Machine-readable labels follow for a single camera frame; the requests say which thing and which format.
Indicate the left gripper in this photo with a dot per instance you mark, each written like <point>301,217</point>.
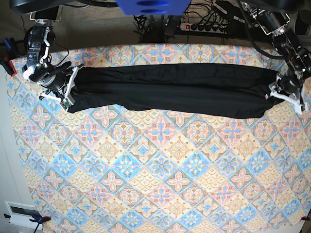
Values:
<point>284,88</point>

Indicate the upper left table clamp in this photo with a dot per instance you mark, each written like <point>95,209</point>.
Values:
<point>11,54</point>

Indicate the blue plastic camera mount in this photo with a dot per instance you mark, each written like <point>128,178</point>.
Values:
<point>153,7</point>

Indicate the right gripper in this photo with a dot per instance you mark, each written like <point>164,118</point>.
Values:
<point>58,81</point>

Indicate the table clamp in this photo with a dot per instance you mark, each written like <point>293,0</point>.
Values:
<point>36,219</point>
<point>11,54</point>
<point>305,218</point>

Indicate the lower left table clamp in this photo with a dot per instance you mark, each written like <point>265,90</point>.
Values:
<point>36,219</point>

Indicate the patterned tile tablecloth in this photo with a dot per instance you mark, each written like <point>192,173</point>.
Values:
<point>113,170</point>

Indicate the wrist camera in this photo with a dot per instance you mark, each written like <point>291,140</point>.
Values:
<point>301,108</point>
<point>66,104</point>

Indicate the white power strip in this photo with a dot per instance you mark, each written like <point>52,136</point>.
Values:
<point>203,28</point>

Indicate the white wall outlet box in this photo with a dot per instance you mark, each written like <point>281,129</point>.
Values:
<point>20,214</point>

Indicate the lower right table clamp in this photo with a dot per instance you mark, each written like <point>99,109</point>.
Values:
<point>305,218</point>

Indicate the black long-sleeve t-shirt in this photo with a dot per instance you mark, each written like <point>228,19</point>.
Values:
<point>224,90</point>

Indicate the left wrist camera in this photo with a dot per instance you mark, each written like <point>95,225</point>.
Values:
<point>301,108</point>

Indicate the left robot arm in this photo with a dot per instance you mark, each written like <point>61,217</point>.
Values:
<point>285,41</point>

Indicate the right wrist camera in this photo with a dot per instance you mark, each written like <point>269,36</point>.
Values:
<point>66,104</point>

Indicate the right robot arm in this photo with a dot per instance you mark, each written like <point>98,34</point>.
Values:
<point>39,39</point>

